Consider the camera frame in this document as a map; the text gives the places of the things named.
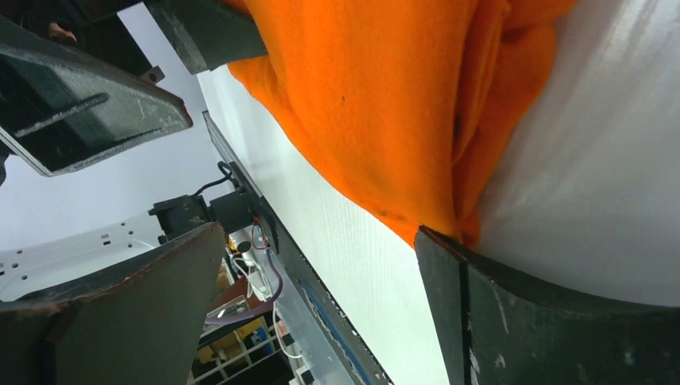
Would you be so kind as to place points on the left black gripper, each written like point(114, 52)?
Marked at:
point(63, 110)

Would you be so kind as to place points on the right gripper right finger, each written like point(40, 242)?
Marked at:
point(498, 325)

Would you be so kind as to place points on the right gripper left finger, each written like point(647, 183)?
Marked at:
point(136, 322)

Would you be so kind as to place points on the orange t-shirt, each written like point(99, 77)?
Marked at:
point(404, 107)

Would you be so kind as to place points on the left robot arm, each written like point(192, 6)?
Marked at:
point(58, 228)

